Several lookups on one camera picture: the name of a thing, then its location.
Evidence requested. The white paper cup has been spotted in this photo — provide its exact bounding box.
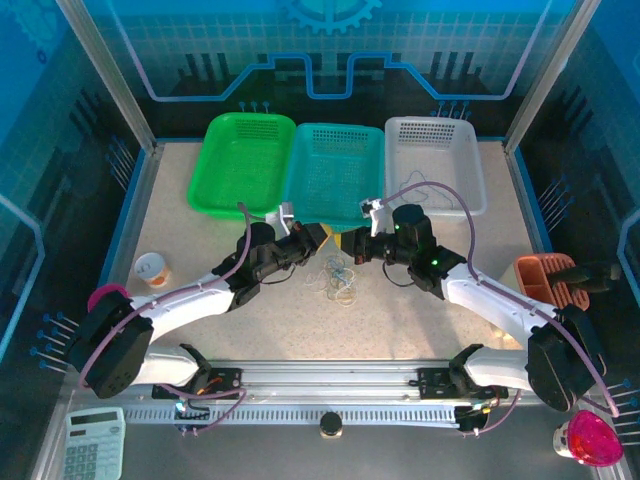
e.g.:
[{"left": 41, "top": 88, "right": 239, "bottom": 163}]
[{"left": 134, "top": 252, "right": 172, "bottom": 289}]

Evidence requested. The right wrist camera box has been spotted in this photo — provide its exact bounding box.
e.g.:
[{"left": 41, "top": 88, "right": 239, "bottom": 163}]
[{"left": 358, "top": 196, "right": 389, "bottom": 237}]

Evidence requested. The magenta cup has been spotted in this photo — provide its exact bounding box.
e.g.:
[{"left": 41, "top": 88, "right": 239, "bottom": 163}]
[{"left": 87, "top": 283, "right": 129, "bottom": 312}]

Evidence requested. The pink dome lamp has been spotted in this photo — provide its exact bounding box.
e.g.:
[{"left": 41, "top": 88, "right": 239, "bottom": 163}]
[{"left": 552, "top": 409, "right": 625, "bottom": 469}]

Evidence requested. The orange beige knife holder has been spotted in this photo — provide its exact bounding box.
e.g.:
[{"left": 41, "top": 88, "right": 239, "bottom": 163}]
[{"left": 514, "top": 253, "right": 591, "bottom": 314}]

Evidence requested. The white plastic basket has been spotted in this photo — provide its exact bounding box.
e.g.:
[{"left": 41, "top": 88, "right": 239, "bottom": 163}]
[{"left": 383, "top": 115, "right": 489, "bottom": 219}]

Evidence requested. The teal plastic basket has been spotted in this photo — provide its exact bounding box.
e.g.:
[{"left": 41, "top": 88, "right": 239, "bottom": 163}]
[{"left": 282, "top": 123, "right": 386, "bottom": 234}]

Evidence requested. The aluminium frame post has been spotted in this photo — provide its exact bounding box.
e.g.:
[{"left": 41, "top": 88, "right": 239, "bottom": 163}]
[
  {"left": 502, "top": 0, "right": 601, "bottom": 154},
  {"left": 54, "top": 0, "right": 164, "bottom": 154}
]

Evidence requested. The white calculator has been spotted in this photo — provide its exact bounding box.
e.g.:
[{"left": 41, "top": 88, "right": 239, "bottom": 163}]
[{"left": 62, "top": 406, "right": 126, "bottom": 480}]

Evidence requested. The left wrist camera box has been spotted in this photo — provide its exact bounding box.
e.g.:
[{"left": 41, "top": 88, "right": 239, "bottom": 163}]
[{"left": 264, "top": 201, "right": 297, "bottom": 236}]

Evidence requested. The slotted white cable duct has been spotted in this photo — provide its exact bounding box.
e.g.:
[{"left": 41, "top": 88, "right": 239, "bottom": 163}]
[{"left": 122, "top": 403, "right": 461, "bottom": 426}]

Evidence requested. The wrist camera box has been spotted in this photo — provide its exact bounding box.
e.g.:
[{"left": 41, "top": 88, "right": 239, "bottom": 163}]
[
  {"left": 264, "top": 201, "right": 297, "bottom": 236},
  {"left": 358, "top": 196, "right": 389, "bottom": 237}
]

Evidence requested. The black round knob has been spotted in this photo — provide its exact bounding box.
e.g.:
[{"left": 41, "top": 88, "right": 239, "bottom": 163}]
[{"left": 319, "top": 412, "right": 344, "bottom": 439}]

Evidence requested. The green plastic basket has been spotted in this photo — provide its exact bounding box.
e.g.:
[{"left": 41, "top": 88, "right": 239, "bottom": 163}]
[{"left": 187, "top": 112, "right": 297, "bottom": 221}]

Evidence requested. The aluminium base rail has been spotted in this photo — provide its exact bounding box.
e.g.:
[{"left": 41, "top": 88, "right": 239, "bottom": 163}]
[{"left": 67, "top": 357, "right": 599, "bottom": 401}]

